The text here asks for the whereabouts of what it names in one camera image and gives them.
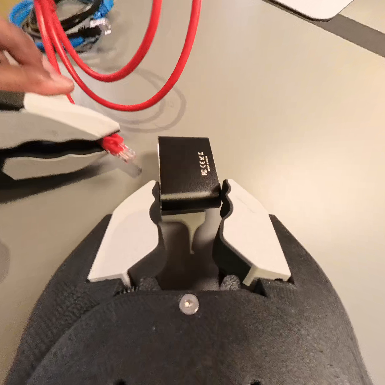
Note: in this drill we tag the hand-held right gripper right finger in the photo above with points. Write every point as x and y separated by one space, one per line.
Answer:
252 240

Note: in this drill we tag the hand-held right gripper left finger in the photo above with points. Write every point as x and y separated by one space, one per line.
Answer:
126 234

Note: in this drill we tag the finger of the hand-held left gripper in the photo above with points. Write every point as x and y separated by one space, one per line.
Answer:
60 120
45 165

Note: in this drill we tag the black ethernet port hub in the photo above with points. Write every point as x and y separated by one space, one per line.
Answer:
183 168

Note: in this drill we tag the person's left hand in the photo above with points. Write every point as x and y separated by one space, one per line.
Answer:
24 66

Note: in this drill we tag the printed sign stand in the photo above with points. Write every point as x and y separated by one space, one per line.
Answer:
309 7

